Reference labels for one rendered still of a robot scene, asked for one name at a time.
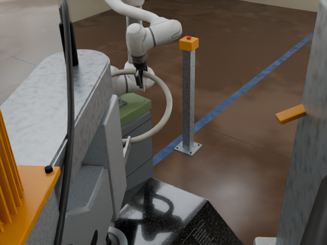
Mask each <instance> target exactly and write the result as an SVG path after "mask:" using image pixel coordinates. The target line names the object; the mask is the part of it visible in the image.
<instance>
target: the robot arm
mask: <svg viewBox="0 0 327 245"><path fill-rule="evenodd" d="M104 1H105V2H106V3H107V4H108V5H109V6H110V7H111V8H112V9H113V10H114V11H115V12H117V13H119V14H121V15H124V16H126V20H127V30H126V43H127V51H128V61H127V62H126V64H125V67H124V69H136V72H137V73H136V74H135V75H133V74H127V75H119V76H115V77H112V87H113V95H117V97H118V103H119V108H121V107H122V106H124V105H127V101H124V100H121V96H122V95H124V94H126V93H135V92H139V91H143V92H145V90H146V89H148V88H150V87H151V86H153V84H154V83H155V82H154V81H153V80H151V79H149V78H147V77H144V76H143V71H147V72H149V73H152V74H154V72H153V70H152V69H151V68H150V67H148V66H147V51H148V50H149V49H151V48H153V47H156V46H161V45H164V44H167V43H170V42H172V41H174V40H176V39H178V38H179V37H180V36H181V34H182V26H181V24H180V22H178V21H177V20H174V19H171V20H169V19H166V18H164V17H159V16H157V15H156V14H154V13H152V12H149V11H146V10H143V9H142V5H143V3H144V1H145V0H123V2H124V3H123V2H121V0H104ZM143 21H146V22H149V23H150V27H147V28H144V27H143ZM154 75H155V74H154Z"/></svg>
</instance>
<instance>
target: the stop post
mask: <svg viewBox="0 0 327 245"><path fill-rule="evenodd" d="M186 37H187V36H185V37H184V38H182V39H180V40H179V49H180V50H182V142H180V143H179V144H178V145H177V146H176V147H175V148H174V150H176V151H179V152H182V153H184V154H187V155H190V156H193V154H194V153H195V152H197V151H198V150H199V149H200V148H201V147H202V144H199V143H196V142H194V100H195V49H196V48H198V47H199V39H198V38H195V37H191V39H187V38H186Z"/></svg>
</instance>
